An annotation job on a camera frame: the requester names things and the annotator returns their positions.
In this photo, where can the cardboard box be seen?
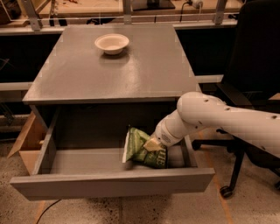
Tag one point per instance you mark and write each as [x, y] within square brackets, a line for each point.
[29, 142]

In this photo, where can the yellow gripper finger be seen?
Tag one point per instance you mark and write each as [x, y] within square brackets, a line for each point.
[152, 144]

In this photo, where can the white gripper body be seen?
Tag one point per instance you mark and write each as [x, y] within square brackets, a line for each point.
[162, 135]

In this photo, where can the wooden workbench with metal frame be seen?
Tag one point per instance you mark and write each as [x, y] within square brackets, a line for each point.
[23, 17]

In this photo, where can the grey open top drawer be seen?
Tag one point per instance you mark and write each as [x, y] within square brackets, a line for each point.
[81, 157]

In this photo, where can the white paper bowl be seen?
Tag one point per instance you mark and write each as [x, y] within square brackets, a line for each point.
[112, 44]

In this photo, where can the grey cabinet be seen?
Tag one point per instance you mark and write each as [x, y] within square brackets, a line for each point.
[150, 73]

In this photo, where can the green jalapeno chip bag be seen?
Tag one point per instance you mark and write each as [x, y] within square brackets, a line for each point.
[134, 150]

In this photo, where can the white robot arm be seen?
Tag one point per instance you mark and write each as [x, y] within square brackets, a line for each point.
[196, 111]

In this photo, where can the black office chair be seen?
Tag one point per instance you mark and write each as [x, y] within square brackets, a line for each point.
[252, 77]

